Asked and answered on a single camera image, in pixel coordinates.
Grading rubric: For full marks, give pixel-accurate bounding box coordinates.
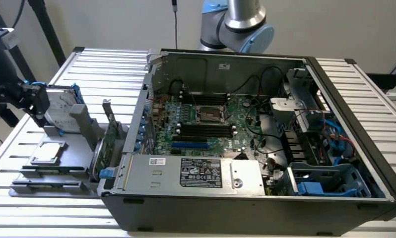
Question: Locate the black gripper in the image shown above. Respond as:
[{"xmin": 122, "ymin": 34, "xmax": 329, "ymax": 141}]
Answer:
[{"xmin": 0, "ymin": 83, "xmax": 50, "ymax": 127}]

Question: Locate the silver CPU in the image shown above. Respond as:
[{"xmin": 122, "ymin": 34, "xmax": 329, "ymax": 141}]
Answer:
[{"xmin": 32, "ymin": 142, "xmax": 66, "ymax": 162}]

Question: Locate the CPU socket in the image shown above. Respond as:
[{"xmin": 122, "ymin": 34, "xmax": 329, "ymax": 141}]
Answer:
[{"xmin": 189, "ymin": 104, "xmax": 228, "ymax": 124}]

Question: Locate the black stand pole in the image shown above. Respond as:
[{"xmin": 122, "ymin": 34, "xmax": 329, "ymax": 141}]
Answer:
[
  {"xmin": 0, "ymin": 0, "xmax": 37, "ymax": 84},
  {"xmin": 28, "ymin": 0, "xmax": 66, "ymax": 65}
]

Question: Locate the hard disk with blue rails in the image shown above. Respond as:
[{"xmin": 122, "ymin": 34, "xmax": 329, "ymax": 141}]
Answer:
[{"xmin": 42, "ymin": 84, "xmax": 84, "ymax": 136}]

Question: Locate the grey parts rack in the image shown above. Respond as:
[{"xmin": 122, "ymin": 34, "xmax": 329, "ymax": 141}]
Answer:
[{"xmin": 6, "ymin": 98, "xmax": 129, "ymax": 198}]

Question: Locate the green graphics card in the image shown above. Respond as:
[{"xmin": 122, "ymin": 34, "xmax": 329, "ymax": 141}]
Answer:
[{"xmin": 89, "ymin": 99, "xmax": 122, "ymax": 179}]

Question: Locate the silver power supply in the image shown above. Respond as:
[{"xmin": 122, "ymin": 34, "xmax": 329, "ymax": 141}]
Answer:
[{"xmin": 121, "ymin": 154, "xmax": 265, "ymax": 196}]

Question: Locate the long black expansion slot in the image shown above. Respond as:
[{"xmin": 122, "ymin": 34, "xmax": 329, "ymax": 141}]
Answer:
[{"xmin": 170, "ymin": 135, "xmax": 209, "ymax": 144}]

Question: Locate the blue expansion slot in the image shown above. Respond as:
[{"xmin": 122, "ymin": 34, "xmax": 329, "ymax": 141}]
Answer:
[{"xmin": 169, "ymin": 141, "xmax": 208, "ymax": 150}]

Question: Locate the black RAM slot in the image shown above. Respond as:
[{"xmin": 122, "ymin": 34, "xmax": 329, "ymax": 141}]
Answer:
[
  {"xmin": 181, "ymin": 101, "xmax": 229, "ymax": 106},
  {"xmin": 181, "ymin": 93, "xmax": 229, "ymax": 97},
  {"xmin": 178, "ymin": 129, "xmax": 236, "ymax": 134},
  {"xmin": 181, "ymin": 98, "xmax": 229, "ymax": 103},
  {"xmin": 180, "ymin": 123, "xmax": 236, "ymax": 128},
  {"xmin": 180, "ymin": 126, "xmax": 236, "ymax": 131},
  {"xmin": 178, "ymin": 132, "xmax": 236, "ymax": 137},
  {"xmin": 181, "ymin": 96, "xmax": 229, "ymax": 100}
]

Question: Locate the black power supply label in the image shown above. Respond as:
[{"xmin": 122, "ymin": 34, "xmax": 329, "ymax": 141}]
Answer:
[{"xmin": 178, "ymin": 158, "xmax": 222, "ymax": 188}]

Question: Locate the green motherboard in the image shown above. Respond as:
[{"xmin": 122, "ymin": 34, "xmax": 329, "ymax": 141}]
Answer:
[{"xmin": 144, "ymin": 95, "xmax": 273, "ymax": 160}]

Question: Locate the black open PC case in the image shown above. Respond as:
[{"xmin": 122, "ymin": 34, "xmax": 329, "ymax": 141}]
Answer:
[{"xmin": 98, "ymin": 48, "xmax": 396, "ymax": 233}]

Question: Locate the grey metal disk bay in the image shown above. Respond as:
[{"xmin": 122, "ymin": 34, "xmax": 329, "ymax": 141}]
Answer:
[{"xmin": 284, "ymin": 67, "xmax": 336, "ymax": 133}]

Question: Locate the black fan shroud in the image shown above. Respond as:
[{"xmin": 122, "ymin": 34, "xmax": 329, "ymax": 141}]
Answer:
[{"xmin": 280, "ymin": 130, "xmax": 332, "ymax": 167}]

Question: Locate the blue plastic clip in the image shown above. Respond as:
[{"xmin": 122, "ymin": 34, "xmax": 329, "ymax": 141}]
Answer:
[{"xmin": 297, "ymin": 181, "xmax": 325, "ymax": 194}]

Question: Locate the blue-grey metal drive cage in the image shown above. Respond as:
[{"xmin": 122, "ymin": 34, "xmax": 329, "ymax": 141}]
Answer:
[{"xmin": 277, "ymin": 161, "xmax": 373, "ymax": 199}]

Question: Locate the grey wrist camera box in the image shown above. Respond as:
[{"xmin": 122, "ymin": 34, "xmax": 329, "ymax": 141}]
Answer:
[{"xmin": 0, "ymin": 27, "xmax": 18, "ymax": 50}]

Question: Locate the black wire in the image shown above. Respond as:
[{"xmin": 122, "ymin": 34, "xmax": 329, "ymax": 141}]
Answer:
[
  {"xmin": 232, "ymin": 75, "xmax": 262, "ymax": 97},
  {"xmin": 169, "ymin": 78, "xmax": 185, "ymax": 97},
  {"xmin": 258, "ymin": 65, "xmax": 285, "ymax": 98}
]

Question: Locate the hanging black cable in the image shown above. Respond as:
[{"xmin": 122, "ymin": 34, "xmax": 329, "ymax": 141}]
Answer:
[{"xmin": 170, "ymin": 0, "xmax": 180, "ymax": 50}]

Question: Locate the silver metal bracket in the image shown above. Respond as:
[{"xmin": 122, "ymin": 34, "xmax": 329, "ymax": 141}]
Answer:
[{"xmin": 268, "ymin": 97, "xmax": 300, "ymax": 118}]

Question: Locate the blue wire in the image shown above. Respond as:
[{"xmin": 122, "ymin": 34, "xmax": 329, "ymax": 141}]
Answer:
[{"xmin": 318, "ymin": 118, "xmax": 352, "ymax": 166}]

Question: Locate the red wire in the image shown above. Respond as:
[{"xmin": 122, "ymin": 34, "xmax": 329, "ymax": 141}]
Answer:
[{"xmin": 329, "ymin": 135, "xmax": 354, "ymax": 156}]

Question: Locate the black bracket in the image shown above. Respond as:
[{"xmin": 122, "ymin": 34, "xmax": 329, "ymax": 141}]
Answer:
[{"xmin": 365, "ymin": 72, "xmax": 396, "ymax": 90}]

